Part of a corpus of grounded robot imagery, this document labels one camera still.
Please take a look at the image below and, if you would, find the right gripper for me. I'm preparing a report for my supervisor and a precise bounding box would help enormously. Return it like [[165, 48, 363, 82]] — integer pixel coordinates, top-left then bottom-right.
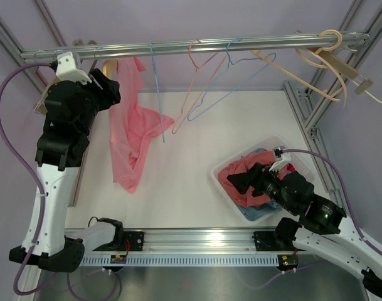
[[226, 162, 297, 214]]

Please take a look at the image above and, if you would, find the curved wooden hanger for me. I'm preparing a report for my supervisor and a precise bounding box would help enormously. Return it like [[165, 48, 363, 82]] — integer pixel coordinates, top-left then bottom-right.
[[295, 29, 348, 106]]

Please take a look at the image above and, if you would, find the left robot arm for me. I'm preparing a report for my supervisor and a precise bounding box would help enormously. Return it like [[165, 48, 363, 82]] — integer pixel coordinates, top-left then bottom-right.
[[9, 68, 125, 273]]

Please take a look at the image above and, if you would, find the front aluminium rail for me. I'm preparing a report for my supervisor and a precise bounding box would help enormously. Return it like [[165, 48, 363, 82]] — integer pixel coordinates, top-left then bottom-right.
[[61, 228, 372, 254]]

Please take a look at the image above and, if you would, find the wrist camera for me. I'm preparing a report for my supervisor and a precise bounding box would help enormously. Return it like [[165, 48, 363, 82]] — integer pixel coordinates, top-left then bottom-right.
[[56, 51, 92, 85], [269, 147, 292, 172]]

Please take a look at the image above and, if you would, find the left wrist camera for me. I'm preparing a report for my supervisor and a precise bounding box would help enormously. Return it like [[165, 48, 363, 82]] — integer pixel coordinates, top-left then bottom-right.
[[56, 51, 92, 85]]

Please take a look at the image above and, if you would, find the white slotted cable duct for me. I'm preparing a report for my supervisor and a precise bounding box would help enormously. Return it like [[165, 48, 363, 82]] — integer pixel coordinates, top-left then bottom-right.
[[80, 254, 279, 267]]

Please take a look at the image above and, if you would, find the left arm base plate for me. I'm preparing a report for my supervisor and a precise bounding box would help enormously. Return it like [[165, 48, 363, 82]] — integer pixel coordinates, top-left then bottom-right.
[[95, 231, 144, 251]]

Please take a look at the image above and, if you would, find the white plastic basket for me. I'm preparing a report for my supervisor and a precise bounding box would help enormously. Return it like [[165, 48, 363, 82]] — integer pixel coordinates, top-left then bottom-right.
[[209, 134, 314, 224]]

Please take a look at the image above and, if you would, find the light blue wire hanger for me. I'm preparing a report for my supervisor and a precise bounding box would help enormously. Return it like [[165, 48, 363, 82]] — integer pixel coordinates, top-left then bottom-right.
[[186, 38, 269, 122]]

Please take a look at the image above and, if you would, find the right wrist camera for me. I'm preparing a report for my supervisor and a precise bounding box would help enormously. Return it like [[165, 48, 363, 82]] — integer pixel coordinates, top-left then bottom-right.
[[269, 147, 292, 172]]

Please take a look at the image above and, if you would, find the aluminium hanging rail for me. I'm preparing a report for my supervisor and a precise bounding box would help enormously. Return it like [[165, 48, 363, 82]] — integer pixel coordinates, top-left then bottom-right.
[[20, 31, 369, 63]]

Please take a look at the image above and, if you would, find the blue grey t shirt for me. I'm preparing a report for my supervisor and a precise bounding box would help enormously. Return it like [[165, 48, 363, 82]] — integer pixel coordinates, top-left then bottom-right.
[[237, 148, 282, 221]]

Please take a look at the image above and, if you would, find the thin wooden hanger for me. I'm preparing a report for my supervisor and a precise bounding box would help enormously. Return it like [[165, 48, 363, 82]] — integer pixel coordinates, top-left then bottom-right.
[[251, 50, 341, 102]]

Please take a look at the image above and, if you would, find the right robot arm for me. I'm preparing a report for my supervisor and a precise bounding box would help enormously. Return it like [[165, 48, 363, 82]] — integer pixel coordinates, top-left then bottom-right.
[[227, 164, 382, 298]]

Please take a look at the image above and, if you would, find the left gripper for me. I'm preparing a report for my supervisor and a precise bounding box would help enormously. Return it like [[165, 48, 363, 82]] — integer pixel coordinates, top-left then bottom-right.
[[73, 68, 120, 135]]

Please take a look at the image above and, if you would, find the salmon pink t shirt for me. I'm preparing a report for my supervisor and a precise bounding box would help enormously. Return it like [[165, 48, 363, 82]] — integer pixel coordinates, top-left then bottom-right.
[[218, 149, 289, 208]]

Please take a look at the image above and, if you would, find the light pink t shirt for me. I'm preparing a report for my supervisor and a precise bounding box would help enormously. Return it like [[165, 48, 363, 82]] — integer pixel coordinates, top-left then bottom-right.
[[109, 57, 174, 194]]

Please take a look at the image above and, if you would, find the magenta t shirt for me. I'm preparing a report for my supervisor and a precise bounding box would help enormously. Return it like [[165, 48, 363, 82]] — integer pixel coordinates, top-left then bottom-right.
[[286, 163, 297, 174]]

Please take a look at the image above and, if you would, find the wooden clip hanger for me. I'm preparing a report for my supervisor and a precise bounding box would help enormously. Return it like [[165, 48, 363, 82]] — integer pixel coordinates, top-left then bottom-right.
[[318, 51, 374, 95]]

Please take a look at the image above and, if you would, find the pink wire hanger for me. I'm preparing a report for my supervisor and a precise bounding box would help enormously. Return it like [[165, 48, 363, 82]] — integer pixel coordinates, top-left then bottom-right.
[[171, 39, 225, 135]]

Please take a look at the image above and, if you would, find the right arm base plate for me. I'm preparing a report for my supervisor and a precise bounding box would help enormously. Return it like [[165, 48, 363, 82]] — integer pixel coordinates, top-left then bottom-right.
[[252, 230, 299, 252]]

